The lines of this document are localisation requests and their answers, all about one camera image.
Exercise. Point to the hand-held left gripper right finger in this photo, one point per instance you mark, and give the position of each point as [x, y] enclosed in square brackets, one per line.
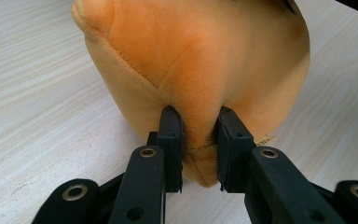
[233, 149]

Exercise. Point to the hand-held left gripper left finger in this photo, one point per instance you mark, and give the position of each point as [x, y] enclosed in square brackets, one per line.
[171, 146]

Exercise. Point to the orange plush toy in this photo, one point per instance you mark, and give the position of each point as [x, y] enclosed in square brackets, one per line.
[199, 62]

